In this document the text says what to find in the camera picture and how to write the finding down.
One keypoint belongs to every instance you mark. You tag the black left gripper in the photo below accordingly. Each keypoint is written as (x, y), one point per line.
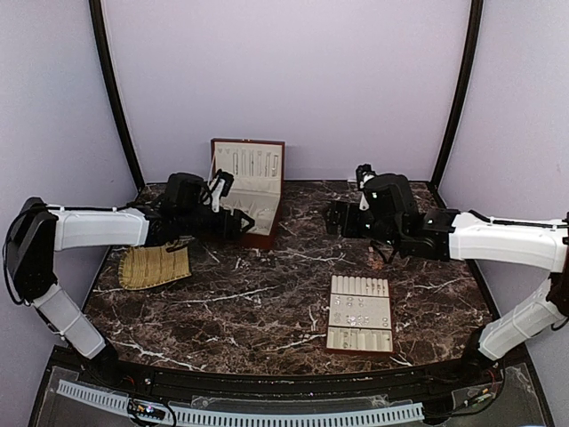
(234, 233)

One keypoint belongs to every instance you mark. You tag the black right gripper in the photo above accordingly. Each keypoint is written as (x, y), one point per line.
(349, 228)

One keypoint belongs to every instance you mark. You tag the red wooden jewelry box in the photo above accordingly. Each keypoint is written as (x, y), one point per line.
(258, 170)

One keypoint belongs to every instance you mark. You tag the brown jewelry display tray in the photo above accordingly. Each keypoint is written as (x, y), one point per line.
(360, 319)

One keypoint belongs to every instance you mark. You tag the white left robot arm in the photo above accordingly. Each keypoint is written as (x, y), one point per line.
(47, 245)

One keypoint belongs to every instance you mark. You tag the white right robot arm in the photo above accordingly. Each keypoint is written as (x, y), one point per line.
(449, 234)

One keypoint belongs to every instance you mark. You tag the woven bamboo tray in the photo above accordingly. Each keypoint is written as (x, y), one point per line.
(142, 268)

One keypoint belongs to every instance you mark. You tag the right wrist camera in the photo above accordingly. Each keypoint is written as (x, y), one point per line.
(384, 195)

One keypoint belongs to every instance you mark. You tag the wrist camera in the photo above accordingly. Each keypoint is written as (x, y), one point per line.
(185, 192)
(384, 195)

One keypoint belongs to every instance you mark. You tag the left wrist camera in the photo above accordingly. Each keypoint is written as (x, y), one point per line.
(185, 192)

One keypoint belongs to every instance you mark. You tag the white slotted cable duct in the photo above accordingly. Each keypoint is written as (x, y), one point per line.
(238, 412)

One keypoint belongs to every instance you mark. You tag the black right frame post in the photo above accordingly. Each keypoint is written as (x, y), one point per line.
(460, 93)

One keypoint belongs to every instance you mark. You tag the black frame post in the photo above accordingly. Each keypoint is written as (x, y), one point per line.
(460, 93)
(114, 98)

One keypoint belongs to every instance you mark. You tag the black left frame post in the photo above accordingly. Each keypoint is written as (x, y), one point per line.
(114, 98)

